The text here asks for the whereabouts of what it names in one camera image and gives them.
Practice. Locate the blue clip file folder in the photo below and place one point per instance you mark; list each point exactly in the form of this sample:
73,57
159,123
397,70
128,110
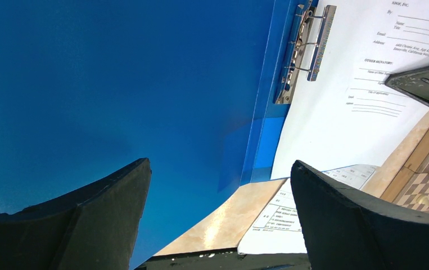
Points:
87,87

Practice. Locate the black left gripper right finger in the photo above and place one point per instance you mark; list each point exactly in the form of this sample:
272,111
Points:
346,228

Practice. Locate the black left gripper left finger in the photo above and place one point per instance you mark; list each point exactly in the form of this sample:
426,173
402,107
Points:
92,227

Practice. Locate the English printed paper sheet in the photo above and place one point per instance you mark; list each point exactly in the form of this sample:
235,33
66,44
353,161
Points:
347,116

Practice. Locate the wooden chessboard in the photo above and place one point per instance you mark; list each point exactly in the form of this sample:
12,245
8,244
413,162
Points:
412,177

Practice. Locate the cream chess pawn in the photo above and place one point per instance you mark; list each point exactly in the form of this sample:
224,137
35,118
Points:
422,199

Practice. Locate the Chinese printed paper sheet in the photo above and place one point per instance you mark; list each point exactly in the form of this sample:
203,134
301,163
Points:
277,229

